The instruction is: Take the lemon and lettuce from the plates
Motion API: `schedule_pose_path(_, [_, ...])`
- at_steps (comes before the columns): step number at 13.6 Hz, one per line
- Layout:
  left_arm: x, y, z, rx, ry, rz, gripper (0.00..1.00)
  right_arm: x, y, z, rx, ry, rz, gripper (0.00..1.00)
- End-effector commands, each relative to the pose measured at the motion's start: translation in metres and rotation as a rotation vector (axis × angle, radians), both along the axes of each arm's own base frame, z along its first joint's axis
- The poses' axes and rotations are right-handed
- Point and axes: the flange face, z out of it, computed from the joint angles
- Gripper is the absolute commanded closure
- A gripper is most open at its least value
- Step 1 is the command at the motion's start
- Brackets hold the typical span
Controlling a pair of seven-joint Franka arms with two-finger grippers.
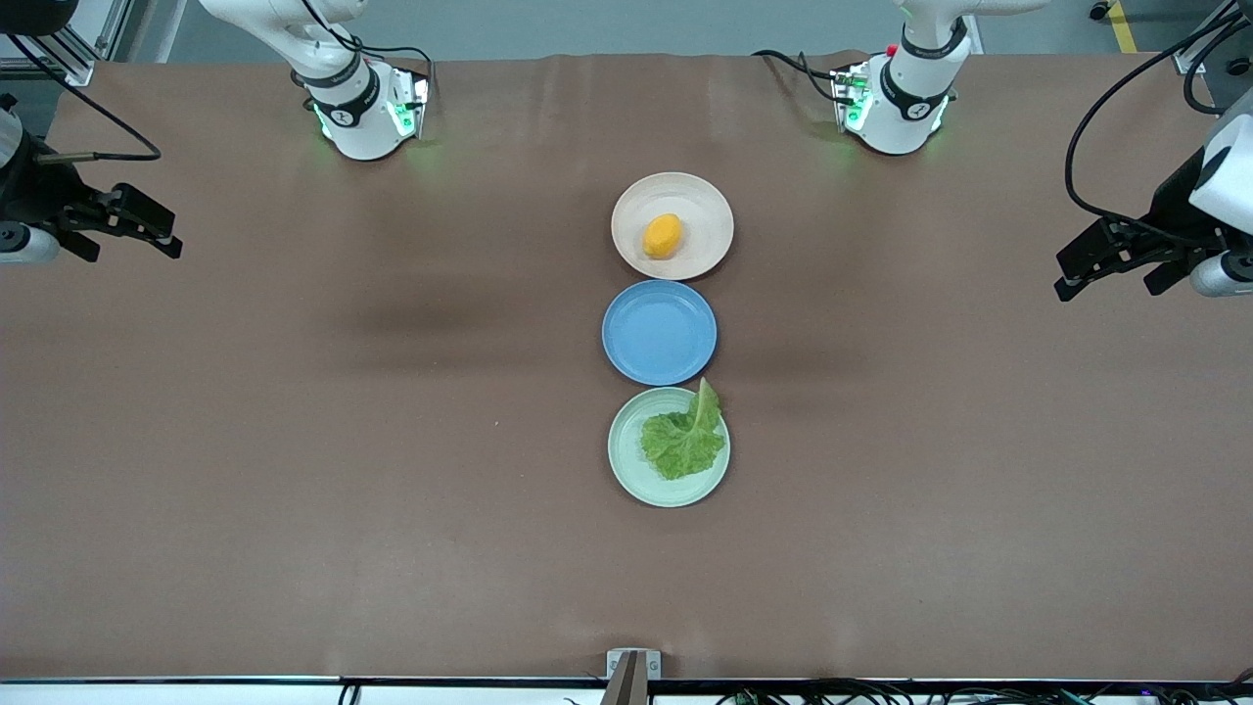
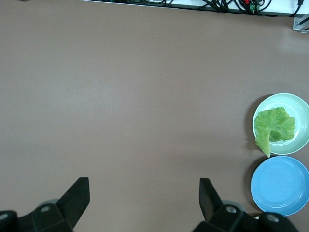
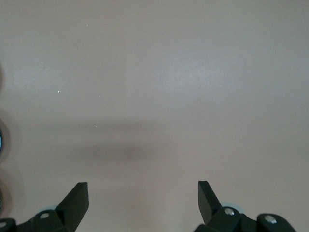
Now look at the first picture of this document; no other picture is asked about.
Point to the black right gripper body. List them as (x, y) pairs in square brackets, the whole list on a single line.
[(39, 191)]

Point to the silver base connector bracket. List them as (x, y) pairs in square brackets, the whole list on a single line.
[(847, 98), (416, 103)]

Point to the yellow lemon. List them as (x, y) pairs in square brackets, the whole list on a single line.
[(663, 237)]

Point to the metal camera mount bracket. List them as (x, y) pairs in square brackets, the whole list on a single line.
[(632, 666)]

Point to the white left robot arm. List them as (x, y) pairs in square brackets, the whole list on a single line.
[(905, 108)]

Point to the pale green round plate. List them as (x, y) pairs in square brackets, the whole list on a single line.
[(626, 460)]

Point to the blue round plate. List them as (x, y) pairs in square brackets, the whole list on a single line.
[(659, 333)]

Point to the aluminium frame profile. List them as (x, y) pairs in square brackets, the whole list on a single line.
[(1199, 49), (73, 54)]

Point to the black caster wheel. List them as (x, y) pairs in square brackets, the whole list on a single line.
[(1101, 10), (1241, 67)]

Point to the green lettuce leaf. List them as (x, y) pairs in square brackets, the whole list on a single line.
[(680, 446)]

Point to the beige round plate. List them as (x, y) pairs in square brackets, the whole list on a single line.
[(700, 211)]

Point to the brown table cover mat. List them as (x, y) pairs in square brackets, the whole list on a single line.
[(294, 539)]

